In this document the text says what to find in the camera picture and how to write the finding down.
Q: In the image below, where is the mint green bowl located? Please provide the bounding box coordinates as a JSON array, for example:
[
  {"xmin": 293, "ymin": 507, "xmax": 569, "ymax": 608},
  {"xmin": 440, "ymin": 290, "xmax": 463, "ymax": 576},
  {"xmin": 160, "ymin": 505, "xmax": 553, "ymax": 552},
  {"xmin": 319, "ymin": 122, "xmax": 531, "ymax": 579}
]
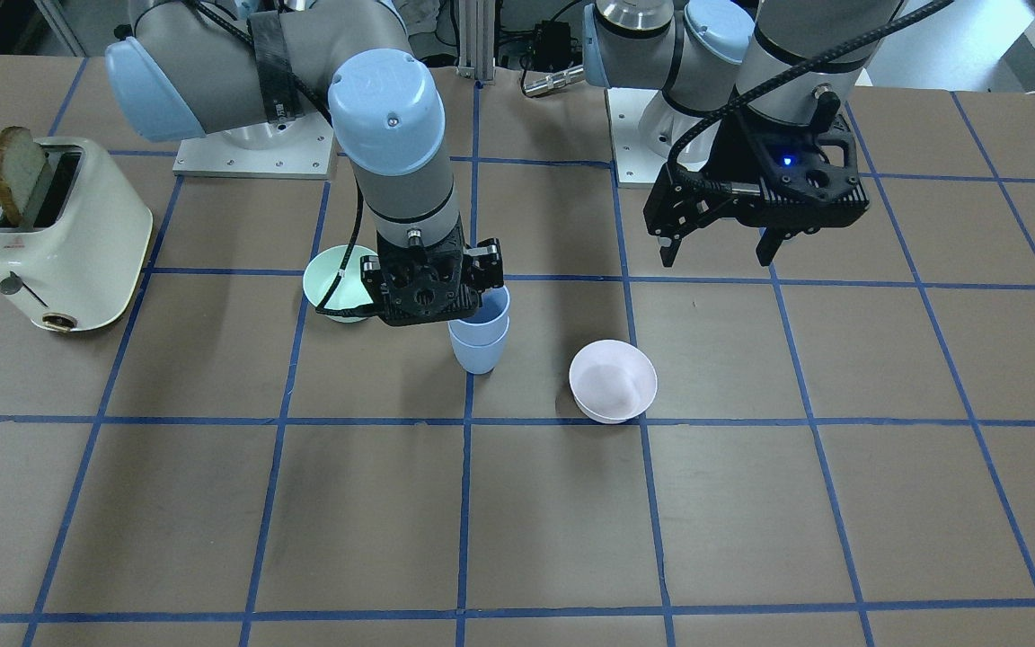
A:
[{"xmin": 303, "ymin": 244, "xmax": 378, "ymax": 324}]

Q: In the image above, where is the black gripper body, viewer right arm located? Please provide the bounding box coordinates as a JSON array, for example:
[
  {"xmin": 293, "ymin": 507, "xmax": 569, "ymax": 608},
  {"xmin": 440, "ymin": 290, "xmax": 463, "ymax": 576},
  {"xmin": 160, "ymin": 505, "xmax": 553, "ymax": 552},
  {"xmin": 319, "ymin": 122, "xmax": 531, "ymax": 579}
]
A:
[{"xmin": 643, "ymin": 89, "xmax": 870, "ymax": 244}]

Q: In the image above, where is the black gripper body, viewer left arm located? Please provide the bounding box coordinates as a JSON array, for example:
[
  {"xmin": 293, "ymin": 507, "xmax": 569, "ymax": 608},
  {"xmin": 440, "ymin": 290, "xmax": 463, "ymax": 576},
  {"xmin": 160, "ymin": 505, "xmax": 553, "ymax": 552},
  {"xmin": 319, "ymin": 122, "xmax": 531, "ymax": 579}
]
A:
[{"xmin": 361, "ymin": 226, "xmax": 482, "ymax": 326}]

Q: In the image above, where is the cream toaster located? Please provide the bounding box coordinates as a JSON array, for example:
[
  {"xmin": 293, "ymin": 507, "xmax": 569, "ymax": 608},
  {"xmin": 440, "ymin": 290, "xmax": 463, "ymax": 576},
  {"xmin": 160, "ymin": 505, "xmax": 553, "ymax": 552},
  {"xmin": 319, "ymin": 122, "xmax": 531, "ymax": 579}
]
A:
[{"xmin": 0, "ymin": 137, "xmax": 155, "ymax": 332}]

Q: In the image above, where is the light blue cup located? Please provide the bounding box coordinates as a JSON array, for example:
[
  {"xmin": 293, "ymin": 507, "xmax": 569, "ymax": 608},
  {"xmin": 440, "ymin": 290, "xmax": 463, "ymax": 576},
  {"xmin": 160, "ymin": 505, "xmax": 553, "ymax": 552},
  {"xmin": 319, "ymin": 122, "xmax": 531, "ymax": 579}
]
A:
[
  {"xmin": 447, "ymin": 321, "xmax": 509, "ymax": 374},
  {"xmin": 447, "ymin": 286, "xmax": 512, "ymax": 347}
]

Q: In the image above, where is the pink bowl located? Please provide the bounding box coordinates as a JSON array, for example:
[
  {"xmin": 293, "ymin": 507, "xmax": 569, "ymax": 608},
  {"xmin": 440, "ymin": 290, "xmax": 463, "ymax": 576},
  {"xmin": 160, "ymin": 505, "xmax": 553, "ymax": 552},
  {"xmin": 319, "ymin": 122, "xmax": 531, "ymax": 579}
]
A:
[{"xmin": 570, "ymin": 340, "xmax": 659, "ymax": 423}]

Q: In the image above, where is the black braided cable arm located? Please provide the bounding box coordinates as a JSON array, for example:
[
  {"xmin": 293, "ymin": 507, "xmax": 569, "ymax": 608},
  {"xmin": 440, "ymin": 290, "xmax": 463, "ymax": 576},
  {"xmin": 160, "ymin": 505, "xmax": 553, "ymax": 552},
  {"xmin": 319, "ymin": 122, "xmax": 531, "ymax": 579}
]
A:
[{"xmin": 185, "ymin": 0, "xmax": 366, "ymax": 317}]

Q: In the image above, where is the metal base plate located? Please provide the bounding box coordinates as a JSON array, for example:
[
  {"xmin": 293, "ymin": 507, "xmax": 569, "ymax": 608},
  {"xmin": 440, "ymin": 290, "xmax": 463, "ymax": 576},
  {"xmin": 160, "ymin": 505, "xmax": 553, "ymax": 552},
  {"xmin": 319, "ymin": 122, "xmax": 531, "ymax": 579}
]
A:
[
  {"xmin": 607, "ymin": 87, "xmax": 701, "ymax": 189},
  {"xmin": 172, "ymin": 115, "xmax": 334, "ymax": 180}
]

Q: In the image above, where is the black braided cable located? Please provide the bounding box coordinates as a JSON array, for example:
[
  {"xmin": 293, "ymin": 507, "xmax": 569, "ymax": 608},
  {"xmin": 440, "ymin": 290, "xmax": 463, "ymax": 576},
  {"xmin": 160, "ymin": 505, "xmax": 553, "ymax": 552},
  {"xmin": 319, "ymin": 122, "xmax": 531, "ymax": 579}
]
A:
[{"xmin": 668, "ymin": 0, "xmax": 954, "ymax": 194}]

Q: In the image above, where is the slice of toast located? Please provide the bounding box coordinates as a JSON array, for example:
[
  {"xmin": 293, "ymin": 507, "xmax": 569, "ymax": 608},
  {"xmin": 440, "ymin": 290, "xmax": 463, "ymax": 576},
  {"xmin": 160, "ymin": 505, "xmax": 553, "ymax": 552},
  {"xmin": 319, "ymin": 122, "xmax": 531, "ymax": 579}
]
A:
[{"xmin": 0, "ymin": 126, "xmax": 52, "ymax": 228}]

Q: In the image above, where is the light blue cup on table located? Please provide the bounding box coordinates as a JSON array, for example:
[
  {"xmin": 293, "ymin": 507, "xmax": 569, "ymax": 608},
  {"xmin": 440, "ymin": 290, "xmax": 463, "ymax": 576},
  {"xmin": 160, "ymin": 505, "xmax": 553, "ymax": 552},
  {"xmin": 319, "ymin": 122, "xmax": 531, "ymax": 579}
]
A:
[{"xmin": 447, "ymin": 321, "xmax": 509, "ymax": 374}]

